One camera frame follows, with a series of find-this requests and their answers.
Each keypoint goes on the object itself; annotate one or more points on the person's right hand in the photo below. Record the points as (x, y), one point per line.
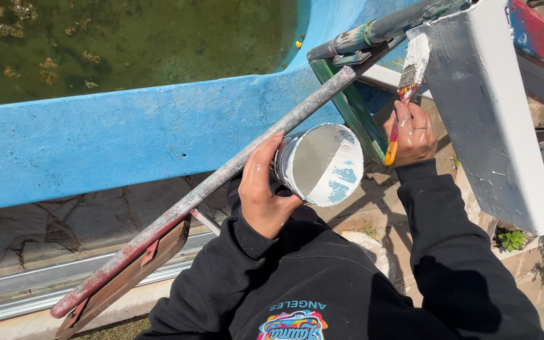
(413, 144)

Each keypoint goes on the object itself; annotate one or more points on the person's left hand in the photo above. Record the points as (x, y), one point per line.
(260, 198)

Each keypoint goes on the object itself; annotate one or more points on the white paint can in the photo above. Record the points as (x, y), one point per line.
(319, 165)

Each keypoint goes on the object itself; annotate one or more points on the paint-stained metal ladder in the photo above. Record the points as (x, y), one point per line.
(253, 151)

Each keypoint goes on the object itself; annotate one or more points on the white painted crossbar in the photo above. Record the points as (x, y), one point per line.
(376, 78)

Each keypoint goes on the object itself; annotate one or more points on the white painted beam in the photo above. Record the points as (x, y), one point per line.
(484, 108)

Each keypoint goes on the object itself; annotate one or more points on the black printed hoodie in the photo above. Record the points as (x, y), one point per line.
(328, 288)

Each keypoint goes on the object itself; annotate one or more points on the white rounded stone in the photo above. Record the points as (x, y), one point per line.
(371, 250)

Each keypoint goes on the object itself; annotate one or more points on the small green plant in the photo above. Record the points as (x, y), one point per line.
(513, 240)

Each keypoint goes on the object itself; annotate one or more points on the blue pool with green water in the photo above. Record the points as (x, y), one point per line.
(111, 137)

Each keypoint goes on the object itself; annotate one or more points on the grey metal floor rail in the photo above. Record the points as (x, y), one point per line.
(17, 292)

